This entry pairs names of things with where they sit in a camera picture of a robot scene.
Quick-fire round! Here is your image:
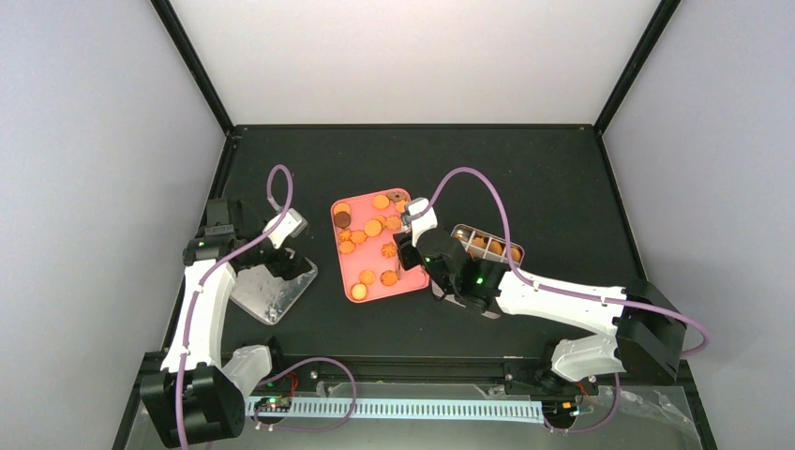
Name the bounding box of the orange rosette butter cookie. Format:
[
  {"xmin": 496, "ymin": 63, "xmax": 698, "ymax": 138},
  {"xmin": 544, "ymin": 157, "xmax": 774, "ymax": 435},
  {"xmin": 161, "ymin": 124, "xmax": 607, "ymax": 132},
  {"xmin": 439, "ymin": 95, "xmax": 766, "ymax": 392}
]
[{"xmin": 381, "ymin": 242, "xmax": 398, "ymax": 259}]

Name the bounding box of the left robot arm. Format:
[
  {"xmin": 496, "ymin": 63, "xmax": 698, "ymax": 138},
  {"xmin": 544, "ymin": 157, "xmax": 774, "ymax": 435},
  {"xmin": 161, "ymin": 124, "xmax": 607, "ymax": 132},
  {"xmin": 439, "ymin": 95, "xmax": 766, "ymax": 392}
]
[{"xmin": 140, "ymin": 199, "xmax": 317, "ymax": 448}]

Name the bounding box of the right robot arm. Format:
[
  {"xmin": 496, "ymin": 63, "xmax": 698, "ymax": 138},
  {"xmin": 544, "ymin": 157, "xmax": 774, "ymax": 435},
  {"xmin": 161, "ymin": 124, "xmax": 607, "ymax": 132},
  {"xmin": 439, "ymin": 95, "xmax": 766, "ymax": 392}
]
[{"xmin": 394, "ymin": 229, "xmax": 686, "ymax": 393}]

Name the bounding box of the chocolate chip cookie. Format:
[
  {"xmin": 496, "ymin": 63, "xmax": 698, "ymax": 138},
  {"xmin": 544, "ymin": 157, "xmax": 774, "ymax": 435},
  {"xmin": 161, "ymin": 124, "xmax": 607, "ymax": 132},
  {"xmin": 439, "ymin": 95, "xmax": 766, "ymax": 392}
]
[{"xmin": 380, "ymin": 270, "xmax": 399, "ymax": 287}]

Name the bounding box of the pink cookie tray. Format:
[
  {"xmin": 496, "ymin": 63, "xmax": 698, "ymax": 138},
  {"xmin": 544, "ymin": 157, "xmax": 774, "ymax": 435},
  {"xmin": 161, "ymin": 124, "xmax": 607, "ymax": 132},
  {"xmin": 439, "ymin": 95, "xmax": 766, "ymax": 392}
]
[{"xmin": 330, "ymin": 187, "xmax": 430, "ymax": 304}]

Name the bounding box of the clear plastic tin lid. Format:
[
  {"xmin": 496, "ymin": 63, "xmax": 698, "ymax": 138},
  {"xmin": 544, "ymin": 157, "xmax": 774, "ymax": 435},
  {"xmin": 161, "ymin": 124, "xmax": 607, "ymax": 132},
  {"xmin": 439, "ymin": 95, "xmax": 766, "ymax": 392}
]
[{"xmin": 231, "ymin": 259, "xmax": 318, "ymax": 326}]

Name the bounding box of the swirl butter cookie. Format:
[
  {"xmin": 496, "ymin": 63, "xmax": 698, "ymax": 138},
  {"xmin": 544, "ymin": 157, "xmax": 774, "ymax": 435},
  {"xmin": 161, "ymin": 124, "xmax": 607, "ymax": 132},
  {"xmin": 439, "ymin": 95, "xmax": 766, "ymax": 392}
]
[{"xmin": 359, "ymin": 269, "xmax": 375, "ymax": 286}]

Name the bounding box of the large round sandwich cookie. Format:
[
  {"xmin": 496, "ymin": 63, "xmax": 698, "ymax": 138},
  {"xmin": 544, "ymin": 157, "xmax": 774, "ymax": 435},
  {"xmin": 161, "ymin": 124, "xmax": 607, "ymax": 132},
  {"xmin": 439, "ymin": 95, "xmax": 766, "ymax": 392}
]
[{"xmin": 363, "ymin": 218, "xmax": 383, "ymax": 237}]

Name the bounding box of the pale round butter cookie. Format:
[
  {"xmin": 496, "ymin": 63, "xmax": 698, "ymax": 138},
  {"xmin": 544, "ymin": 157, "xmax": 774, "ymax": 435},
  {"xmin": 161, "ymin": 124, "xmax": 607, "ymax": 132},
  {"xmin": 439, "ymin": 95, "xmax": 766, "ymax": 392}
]
[{"xmin": 350, "ymin": 283, "xmax": 368, "ymax": 302}]

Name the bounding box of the round orange cracker cookie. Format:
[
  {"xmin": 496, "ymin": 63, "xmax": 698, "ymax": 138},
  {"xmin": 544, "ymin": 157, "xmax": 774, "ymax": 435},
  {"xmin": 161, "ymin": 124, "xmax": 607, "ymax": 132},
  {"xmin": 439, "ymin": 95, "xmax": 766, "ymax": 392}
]
[{"xmin": 371, "ymin": 194, "xmax": 391, "ymax": 210}]

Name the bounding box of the brown flower jam cookie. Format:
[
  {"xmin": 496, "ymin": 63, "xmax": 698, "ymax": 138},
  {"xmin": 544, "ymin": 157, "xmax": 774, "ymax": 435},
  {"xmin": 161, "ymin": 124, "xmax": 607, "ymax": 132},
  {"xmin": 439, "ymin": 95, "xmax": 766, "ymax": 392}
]
[{"xmin": 385, "ymin": 191, "xmax": 407, "ymax": 204}]

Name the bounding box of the dark chocolate round cookie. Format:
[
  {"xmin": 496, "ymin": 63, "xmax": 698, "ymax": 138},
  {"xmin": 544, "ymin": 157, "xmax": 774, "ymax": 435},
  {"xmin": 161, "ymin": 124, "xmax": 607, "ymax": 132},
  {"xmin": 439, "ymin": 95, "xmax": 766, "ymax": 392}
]
[{"xmin": 333, "ymin": 211, "xmax": 352, "ymax": 229}]

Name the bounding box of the white divided cookie tin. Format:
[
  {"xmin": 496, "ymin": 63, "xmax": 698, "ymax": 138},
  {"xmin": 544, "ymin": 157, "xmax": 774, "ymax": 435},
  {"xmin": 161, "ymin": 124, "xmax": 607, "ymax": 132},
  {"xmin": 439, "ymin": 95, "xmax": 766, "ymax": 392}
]
[{"xmin": 429, "ymin": 224, "xmax": 524, "ymax": 319}]

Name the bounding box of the left base circuit board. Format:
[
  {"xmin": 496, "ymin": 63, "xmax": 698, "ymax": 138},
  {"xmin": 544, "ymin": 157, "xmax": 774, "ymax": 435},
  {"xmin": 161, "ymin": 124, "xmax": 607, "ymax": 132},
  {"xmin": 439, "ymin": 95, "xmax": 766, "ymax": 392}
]
[{"xmin": 252, "ymin": 397, "xmax": 293, "ymax": 416}]

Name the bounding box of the base circuit board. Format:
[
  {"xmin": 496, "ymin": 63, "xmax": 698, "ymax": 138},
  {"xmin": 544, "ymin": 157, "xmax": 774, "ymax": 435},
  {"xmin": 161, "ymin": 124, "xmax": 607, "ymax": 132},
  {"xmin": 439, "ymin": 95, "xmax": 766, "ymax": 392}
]
[
  {"xmin": 252, "ymin": 397, "xmax": 293, "ymax": 416},
  {"xmin": 542, "ymin": 401, "xmax": 593, "ymax": 419}
]

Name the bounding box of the right base circuit board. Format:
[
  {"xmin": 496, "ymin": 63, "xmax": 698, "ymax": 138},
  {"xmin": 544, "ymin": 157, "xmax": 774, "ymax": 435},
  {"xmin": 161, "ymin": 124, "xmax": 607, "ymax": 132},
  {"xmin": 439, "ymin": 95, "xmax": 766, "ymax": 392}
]
[{"xmin": 542, "ymin": 401, "xmax": 593, "ymax": 419}]

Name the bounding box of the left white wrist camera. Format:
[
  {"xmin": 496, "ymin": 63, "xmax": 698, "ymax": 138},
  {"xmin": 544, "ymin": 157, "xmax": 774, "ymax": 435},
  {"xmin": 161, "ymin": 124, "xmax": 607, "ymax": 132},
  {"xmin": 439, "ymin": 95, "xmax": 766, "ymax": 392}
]
[{"xmin": 263, "ymin": 208, "xmax": 308, "ymax": 248}]

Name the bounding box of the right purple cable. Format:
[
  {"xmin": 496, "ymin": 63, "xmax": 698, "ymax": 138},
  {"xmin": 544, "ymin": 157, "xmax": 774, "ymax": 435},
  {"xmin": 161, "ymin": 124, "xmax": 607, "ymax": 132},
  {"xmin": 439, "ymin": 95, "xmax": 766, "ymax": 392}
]
[{"xmin": 410, "ymin": 167, "xmax": 712, "ymax": 435}]

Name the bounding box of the white slotted cable duct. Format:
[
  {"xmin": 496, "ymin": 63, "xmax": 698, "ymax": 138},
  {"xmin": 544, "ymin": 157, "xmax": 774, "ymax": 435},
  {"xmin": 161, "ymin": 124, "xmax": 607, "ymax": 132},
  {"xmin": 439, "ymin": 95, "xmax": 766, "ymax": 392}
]
[{"xmin": 246, "ymin": 397, "xmax": 545, "ymax": 425}]

